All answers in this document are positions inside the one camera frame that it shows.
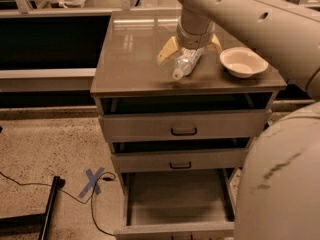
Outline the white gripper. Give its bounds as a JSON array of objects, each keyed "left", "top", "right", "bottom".
[{"left": 157, "top": 17, "right": 223, "bottom": 65}]

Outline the clear plastic bottle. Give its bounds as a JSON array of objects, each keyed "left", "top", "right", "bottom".
[{"left": 172, "top": 48, "right": 203, "bottom": 80}]

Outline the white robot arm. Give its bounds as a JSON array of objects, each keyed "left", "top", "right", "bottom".
[{"left": 176, "top": 0, "right": 320, "bottom": 240}]

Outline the top drawer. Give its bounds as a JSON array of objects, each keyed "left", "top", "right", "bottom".
[{"left": 98, "top": 109, "right": 271, "bottom": 143}]

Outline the drawer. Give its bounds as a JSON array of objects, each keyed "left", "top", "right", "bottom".
[
  {"left": 98, "top": 109, "right": 271, "bottom": 143},
  {"left": 111, "top": 148, "right": 248, "bottom": 173},
  {"left": 114, "top": 169, "right": 235, "bottom": 240}
]

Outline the grey drawer cabinet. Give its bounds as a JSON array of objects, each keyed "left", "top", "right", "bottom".
[{"left": 89, "top": 7, "right": 288, "bottom": 240}]

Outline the middle drawer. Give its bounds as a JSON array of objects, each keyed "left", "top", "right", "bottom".
[{"left": 111, "top": 148, "right": 248, "bottom": 173}]

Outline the bottom drawer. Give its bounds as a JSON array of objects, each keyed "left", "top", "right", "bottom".
[{"left": 114, "top": 169, "right": 235, "bottom": 240}]

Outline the white bowl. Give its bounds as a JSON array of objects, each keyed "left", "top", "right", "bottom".
[{"left": 219, "top": 47, "right": 269, "bottom": 79}]

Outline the blue tape cross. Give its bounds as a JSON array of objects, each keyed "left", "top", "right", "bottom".
[{"left": 78, "top": 167, "right": 104, "bottom": 198}]

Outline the black stand left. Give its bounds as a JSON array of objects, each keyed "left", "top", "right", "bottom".
[{"left": 0, "top": 176, "right": 65, "bottom": 240}]

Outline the black floor cable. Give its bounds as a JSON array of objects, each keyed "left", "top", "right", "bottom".
[{"left": 0, "top": 170, "right": 118, "bottom": 237}]

